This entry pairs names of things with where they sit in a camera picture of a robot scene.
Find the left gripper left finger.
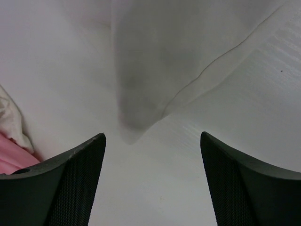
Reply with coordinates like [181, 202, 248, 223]
[0, 133, 106, 226]

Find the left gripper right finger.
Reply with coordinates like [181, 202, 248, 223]
[200, 132, 301, 226]

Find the pink t-shirt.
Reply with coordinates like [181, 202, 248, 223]
[0, 134, 40, 175]

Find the white and green t-shirt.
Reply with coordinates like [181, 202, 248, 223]
[0, 0, 289, 140]

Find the cream white t-shirt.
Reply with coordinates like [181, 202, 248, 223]
[0, 86, 34, 154]

